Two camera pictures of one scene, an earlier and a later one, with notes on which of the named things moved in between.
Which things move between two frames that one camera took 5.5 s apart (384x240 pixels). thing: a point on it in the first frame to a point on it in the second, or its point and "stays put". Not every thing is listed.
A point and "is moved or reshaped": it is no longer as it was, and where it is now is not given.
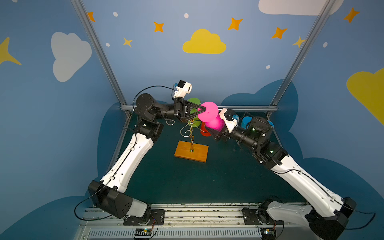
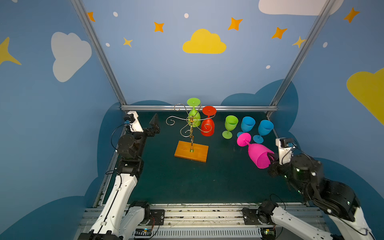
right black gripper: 222,130 to 274,168
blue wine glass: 245,122 stays put
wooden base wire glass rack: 190,151 stays put
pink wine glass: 211,117 is moved or reshaped
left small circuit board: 143,232 stays put
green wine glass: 195,121 stays put
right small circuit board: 268,233 stays put
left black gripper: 179,109 to 148,131
